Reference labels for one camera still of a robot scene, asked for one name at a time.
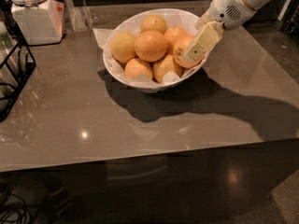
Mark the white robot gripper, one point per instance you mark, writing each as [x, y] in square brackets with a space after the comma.
[228, 8]

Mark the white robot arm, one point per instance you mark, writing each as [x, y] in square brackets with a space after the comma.
[221, 15]

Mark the white ceramic bowl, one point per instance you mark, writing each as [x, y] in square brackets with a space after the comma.
[173, 17]

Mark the large centre orange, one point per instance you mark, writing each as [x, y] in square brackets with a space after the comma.
[151, 46]

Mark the left yellowish orange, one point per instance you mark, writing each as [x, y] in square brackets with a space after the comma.
[123, 47]

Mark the white paper bowl liner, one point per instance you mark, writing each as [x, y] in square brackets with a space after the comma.
[101, 34]

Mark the clear acrylic stand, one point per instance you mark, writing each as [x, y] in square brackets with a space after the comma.
[80, 17]

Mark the white clip-top storage jar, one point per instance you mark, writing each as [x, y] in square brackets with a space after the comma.
[40, 21]

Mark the black wire rack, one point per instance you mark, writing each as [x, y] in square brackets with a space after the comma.
[17, 62]

